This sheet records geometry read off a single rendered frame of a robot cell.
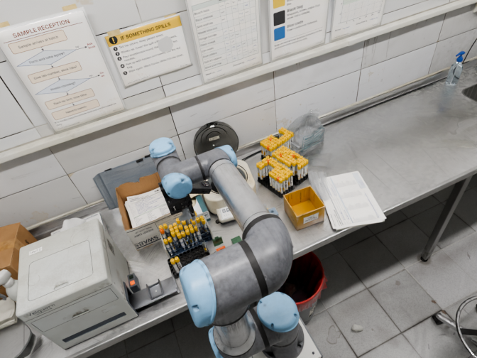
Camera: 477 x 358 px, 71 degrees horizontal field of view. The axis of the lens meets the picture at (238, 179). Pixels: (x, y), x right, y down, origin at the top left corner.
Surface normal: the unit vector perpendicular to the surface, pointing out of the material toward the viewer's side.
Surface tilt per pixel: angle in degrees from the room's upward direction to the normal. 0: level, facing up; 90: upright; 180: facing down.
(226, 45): 93
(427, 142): 0
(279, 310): 8
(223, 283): 29
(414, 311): 0
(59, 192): 90
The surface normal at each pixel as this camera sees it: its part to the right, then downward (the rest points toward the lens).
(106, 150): 0.40, 0.62
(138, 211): -0.13, -0.70
